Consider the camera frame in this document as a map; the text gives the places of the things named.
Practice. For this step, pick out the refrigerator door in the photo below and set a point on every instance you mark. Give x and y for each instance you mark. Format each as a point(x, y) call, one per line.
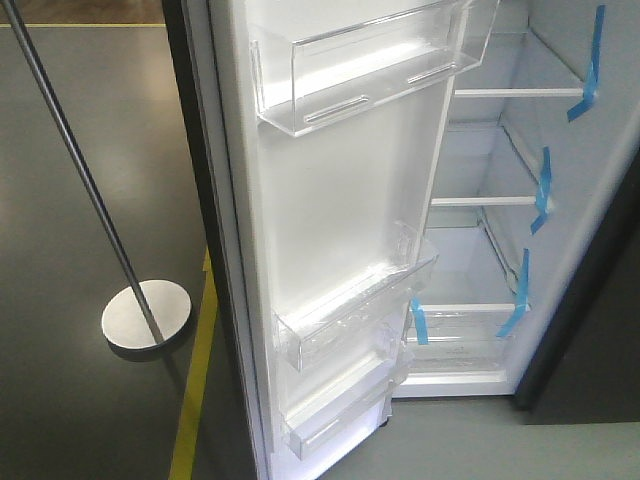
point(289, 219)

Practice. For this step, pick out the middle clear door bin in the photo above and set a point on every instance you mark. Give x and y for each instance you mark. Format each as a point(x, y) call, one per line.
point(367, 310)

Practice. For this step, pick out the blue tape strip lower left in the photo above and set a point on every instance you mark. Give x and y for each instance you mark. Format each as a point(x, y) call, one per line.
point(420, 322)

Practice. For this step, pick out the blue tape strip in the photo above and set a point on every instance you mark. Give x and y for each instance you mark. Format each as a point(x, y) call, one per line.
point(420, 322)
point(521, 298)
point(591, 83)
point(542, 200)

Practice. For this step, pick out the lower clear door bin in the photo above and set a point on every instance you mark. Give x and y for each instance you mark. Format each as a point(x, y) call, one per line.
point(347, 395)

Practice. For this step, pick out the blue tape strip lower right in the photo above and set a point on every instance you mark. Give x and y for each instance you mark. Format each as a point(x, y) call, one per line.
point(521, 298)

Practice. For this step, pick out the open refrigerator body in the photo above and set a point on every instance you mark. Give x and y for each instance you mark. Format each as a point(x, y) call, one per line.
point(574, 356)

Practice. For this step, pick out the blue tape strip middle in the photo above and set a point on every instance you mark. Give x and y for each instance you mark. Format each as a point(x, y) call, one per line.
point(542, 200)

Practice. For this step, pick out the yellow floor tape line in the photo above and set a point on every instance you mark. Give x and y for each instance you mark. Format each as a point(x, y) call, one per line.
point(185, 445)

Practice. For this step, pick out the blue tape strip upper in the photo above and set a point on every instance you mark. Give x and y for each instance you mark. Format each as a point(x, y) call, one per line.
point(591, 83)

